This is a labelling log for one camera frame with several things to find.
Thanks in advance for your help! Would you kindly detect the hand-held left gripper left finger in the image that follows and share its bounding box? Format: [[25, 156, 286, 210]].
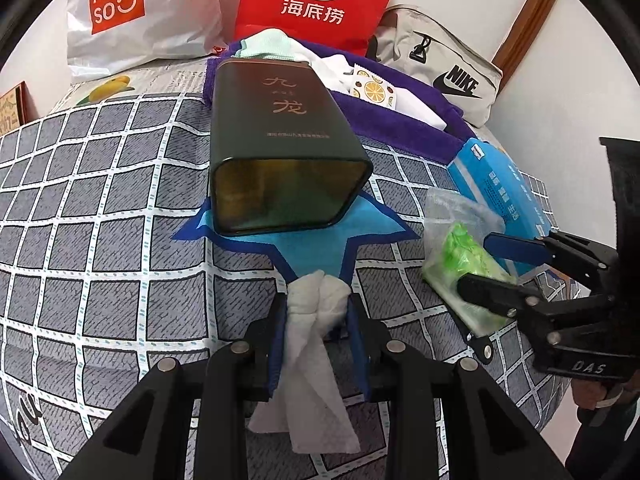
[[57, 292, 290, 480]]

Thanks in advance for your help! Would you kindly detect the purple towel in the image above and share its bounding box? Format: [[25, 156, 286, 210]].
[[202, 35, 476, 154]]

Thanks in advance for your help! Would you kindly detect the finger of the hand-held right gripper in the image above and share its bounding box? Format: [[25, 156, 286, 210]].
[[482, 230, 623, 301], [457, 272, 618, 356]]

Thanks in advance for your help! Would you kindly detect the blue tissue pack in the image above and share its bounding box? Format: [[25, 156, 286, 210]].
[[446, 137, 557, 277]]

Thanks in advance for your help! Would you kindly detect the red paper bag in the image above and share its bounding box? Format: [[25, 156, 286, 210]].
[[234, 0, 407, 59]]

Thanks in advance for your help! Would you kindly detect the white paper tissue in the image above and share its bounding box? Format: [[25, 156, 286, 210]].
[[247, 269, 362, 456]]

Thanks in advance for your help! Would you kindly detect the wooden framed sign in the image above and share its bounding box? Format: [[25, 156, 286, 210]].
[[0, 80, 27, 136]]

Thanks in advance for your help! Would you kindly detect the lemon print packet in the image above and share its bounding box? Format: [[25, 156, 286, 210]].
[[347, 64, 401, 111]]

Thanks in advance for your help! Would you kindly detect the wooden door frame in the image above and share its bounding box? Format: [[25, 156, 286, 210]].
[[492, 0, 561, 81]]

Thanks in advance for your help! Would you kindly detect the mint green cloth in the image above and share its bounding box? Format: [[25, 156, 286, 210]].
[[235, 29, 301, 61]]

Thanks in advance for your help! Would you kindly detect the white plastic shopping bag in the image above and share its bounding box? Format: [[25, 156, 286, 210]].
[[66, 0, 223, 69]]

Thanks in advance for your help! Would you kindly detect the beige waist bag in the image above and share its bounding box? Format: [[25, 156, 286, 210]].
[[367, 4, 504, 129]]

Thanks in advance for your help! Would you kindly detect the grey grid blanket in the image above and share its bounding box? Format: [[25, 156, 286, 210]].
[[0, 95, 581, 480]]

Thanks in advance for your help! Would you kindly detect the clear bag of green pieces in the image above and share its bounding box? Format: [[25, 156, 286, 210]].
[[421, 187, 524, 339]]

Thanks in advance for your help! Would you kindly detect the blue star-shaped cloth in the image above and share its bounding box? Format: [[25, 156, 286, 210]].
[[172, 190, 421, 292]]

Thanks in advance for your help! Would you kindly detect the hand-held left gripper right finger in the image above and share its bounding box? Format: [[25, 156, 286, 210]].
[[345, 292, 576, 480]]

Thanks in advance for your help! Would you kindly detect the dark green tin box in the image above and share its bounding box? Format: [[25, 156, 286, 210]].
[[209, 57, 375, 237]]

